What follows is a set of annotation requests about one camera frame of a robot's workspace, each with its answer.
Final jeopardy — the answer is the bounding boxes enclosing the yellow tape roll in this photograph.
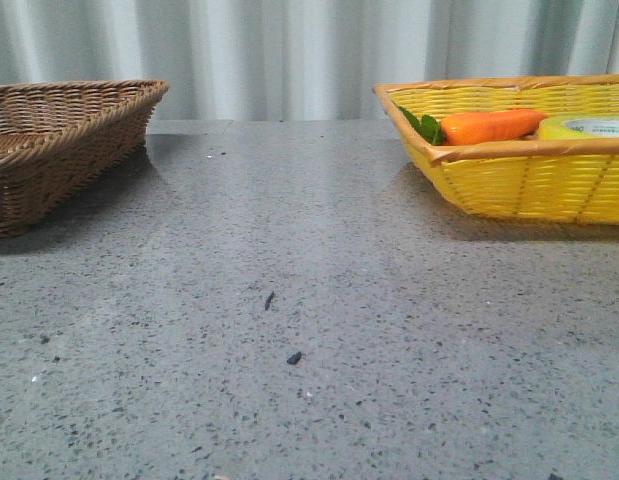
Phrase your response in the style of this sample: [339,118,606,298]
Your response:
[536,115,619,140]

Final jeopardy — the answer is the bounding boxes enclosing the orange toy carrot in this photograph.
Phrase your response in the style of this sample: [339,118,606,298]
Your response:
[398,107,548,146]

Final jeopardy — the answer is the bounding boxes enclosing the white pleated curtain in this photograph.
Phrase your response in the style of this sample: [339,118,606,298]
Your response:
[0,1,619,121]

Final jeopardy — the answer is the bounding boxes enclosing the yellow wicker basket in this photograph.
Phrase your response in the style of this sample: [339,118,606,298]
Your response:
[373,74,619,225]

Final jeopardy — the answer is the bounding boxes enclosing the brown wicker basket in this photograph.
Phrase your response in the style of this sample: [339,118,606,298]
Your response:
[0,80,169,237]

